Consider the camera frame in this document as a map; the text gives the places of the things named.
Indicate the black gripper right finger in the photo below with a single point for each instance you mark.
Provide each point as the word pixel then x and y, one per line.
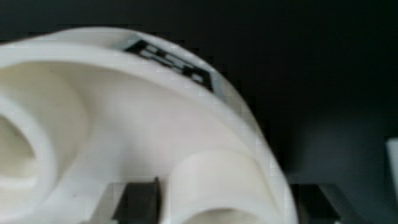
pixel 325 207

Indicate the white round stool seat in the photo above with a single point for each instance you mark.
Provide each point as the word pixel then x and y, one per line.
pixel 120 113

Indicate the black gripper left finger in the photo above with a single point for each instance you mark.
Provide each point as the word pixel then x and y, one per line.
pixel 131 203

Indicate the white U-shaped obstacle fence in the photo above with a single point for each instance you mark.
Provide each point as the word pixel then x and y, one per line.
pixel 394 155

